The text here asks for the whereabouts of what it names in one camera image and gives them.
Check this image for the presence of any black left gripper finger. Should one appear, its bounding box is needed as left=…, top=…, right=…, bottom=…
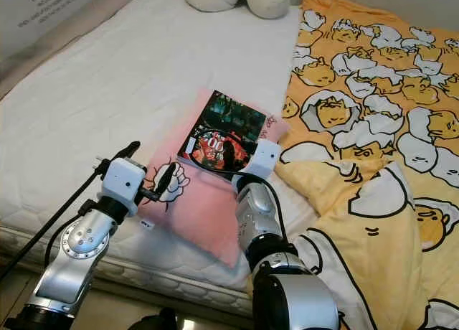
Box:
left=95, top=141, right=142, bottom=174
left=154, top=163, right=179, bottom=202

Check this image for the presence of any dark cover book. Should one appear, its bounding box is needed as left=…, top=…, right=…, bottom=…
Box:
left=176, top=90, right=266, bottom=180

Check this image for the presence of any pink pillow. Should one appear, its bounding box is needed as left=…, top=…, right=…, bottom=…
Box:
left=142, top=86, right=291, bottom=268

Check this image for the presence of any white quilted mattress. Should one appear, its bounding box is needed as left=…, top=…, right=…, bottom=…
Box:
left=0, top=0, right=313, bottom=316

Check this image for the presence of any yellow cartoon print duvet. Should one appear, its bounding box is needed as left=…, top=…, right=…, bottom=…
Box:
left=247, top=0, right=459, bottom=330

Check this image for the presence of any white printed bed panel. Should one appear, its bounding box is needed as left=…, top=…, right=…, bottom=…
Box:
left=0, top=0, right=115, bottom=58

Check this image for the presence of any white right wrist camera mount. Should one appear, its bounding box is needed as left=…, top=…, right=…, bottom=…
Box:
left=251, top=139, right=283, bottom=182

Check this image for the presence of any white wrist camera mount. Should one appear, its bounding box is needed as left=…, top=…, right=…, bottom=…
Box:
left=102, top=158, right=148, bottom=207
left=251, top=139, right=283, bottom=182

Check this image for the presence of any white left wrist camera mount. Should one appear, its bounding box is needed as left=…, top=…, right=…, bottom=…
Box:
left=102, top=158, right=148, bottom=207

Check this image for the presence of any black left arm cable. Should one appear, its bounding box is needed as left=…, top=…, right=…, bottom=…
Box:
left=0, top=169, right=108, bottom=281

